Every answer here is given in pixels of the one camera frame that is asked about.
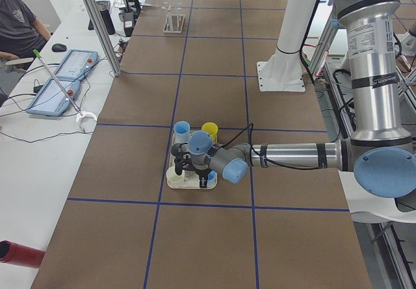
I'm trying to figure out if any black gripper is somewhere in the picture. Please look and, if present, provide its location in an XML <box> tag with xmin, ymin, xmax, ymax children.
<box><xmin>171</xmin><ymin>142</ymin><xmax>211</xmax><ymax>188</ymax></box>

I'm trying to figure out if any light blue plastic cup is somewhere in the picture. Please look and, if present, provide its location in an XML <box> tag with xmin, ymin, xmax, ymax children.
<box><xmin>207</xmin><ymin>171</ymin><xmax>217</xmax><ymax>188</ymax></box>

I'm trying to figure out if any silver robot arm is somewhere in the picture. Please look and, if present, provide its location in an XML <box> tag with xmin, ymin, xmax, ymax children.
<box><xmin>171</xmin><ymin>0</ymin><xmax>415</xmax><ymax>198</ymax></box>

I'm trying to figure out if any cream plastic cup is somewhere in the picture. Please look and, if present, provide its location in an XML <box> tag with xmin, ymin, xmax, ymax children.
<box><xmin>166</xmin><ymin>166</ymin><xmax>185</xmax><ymax>188</ymax></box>

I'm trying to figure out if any yellow plastic cup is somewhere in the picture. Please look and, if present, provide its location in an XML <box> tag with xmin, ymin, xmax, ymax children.
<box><xmin>201</xmin><ymin>122</ymin><xmax>218</xmax><ymax>143</ymax></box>

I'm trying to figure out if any cream plastic tray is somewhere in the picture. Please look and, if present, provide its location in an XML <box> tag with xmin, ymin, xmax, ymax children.
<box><xmin>168</xmin><ymin>133</ymin><xmax>215</xmax><ymax>190</ymax></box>

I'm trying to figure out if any long metal grabber stick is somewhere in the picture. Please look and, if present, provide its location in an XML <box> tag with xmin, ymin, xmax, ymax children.
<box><xmin>33</xmin><ymin>49</ymin><xmax>98</xmax><ymax>133</ymax></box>

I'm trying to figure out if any near blue teach pendant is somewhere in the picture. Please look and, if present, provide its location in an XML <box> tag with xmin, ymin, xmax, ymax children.
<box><xmin>26</xmin><ymin>79</ymin><xmax>81</xmax><ymax>117</ymax></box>

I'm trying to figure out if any blue teach pendant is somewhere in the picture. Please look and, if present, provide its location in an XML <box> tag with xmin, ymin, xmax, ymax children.
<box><xmin>55</xmin><ymin>49</ymin><xmax>98</xmax><ymax>81</ymax></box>
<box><xmin>26</xmin><ymin>79</ymin><xmax>81</xmax><ymax>117</ymax></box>

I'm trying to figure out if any far blue teach pendant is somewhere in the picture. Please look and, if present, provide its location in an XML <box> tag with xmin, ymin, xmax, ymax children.
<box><xmin>55</xmin><ymin>49</ymin><xmax>98</xmax><ymax>81</ymax></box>

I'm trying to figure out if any white chair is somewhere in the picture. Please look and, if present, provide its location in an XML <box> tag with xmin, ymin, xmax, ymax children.
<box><xmin>339</xmin><ymin>171</ymin><xmax>415</xmax><ymax>223</ymax></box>

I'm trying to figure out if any black computer mouse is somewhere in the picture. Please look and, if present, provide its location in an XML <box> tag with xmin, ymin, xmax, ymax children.
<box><xmin>51</xmin><ymin>43</ymin><xmax>67</xmax><ymax>53</ymax></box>

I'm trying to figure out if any black thermos bottle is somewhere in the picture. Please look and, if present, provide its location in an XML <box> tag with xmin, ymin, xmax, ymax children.
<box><xmin>96</xmin><ymin>1</ymin><xmax>115</xmax><ymax>35</ymax></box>

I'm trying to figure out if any red cylinder bottle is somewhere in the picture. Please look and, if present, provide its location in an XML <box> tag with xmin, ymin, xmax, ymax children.
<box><xmin>1</xmin><ymin>240</ymin><xmax>45</xmax><ymax>268</ymax></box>

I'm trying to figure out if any seated person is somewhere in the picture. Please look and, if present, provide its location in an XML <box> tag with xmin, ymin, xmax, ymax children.
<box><xmin>1</xmin><ymin>0</ymin><xmax>51</xmax><ymax>60</ymax></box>

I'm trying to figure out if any black camera cable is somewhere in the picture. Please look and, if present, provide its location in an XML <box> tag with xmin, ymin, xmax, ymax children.
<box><xmin>211</xmin><ymin>123</ymin><xmax>326</xmax><ymax>170</ymax></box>

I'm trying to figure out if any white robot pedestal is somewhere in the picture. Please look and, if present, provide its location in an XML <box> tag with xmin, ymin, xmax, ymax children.
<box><xmin>257</xmin><ymin>0</ymin><xmax>320</xmax><ymax>92</ymax></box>

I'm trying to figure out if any white wire cup rack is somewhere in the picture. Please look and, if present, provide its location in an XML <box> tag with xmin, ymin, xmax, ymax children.
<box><xmin>162</xmin><ymin>0</ymin><xmax>185</xmax><ymax>34</ymax></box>

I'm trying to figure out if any aluminium frame post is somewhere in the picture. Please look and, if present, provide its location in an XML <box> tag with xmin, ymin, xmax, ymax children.
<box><xmin>83</xmin><ymin>0</ymin><xmax>121</xmax><ymax>77</ymax></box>

